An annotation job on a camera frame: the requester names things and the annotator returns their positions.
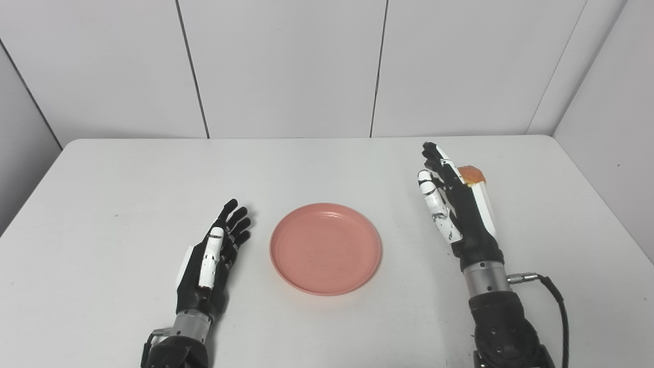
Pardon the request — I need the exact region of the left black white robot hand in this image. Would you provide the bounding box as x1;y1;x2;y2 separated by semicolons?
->
175;199;252;324

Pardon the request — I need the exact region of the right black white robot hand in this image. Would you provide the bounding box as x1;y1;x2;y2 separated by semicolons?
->
417;142;505;272

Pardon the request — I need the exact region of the cream puff pastry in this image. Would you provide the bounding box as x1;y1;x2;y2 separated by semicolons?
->
457;166;486;185

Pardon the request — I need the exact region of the pink round plate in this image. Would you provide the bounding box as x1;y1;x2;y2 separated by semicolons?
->
269;203;382;296

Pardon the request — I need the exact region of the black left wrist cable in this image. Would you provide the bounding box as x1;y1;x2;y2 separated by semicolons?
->
141;328;172;364

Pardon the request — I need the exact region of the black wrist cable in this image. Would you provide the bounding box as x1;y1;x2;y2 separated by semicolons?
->
507;273;570;368
141;328;172;364

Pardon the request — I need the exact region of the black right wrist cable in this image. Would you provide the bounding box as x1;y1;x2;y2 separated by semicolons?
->
507;273;570;368

